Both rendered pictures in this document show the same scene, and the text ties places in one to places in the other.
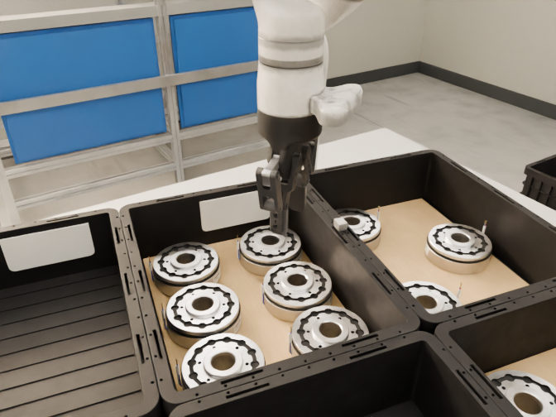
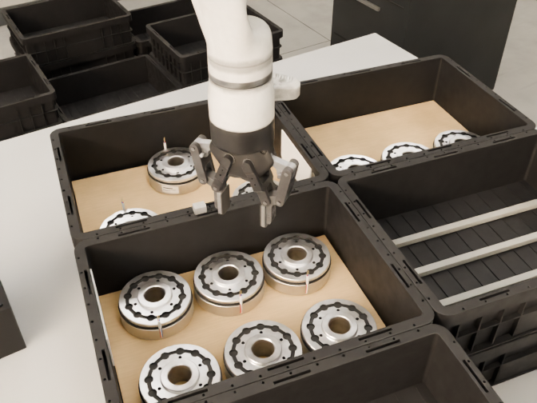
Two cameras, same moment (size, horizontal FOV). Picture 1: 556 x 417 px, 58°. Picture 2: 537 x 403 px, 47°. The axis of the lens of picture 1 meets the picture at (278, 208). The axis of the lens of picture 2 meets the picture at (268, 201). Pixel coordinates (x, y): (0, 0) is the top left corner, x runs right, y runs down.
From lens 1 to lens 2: 0.81 m
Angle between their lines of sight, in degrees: 70
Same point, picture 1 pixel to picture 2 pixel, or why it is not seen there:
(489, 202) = (153, 124)
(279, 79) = (271, 88)
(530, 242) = (205, 121)
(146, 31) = not seen: outside the picture
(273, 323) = (265, 308)
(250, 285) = (206, 328)
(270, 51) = (265, 69)
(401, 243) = (152, 207)
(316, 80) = not seen: hidden behind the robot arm
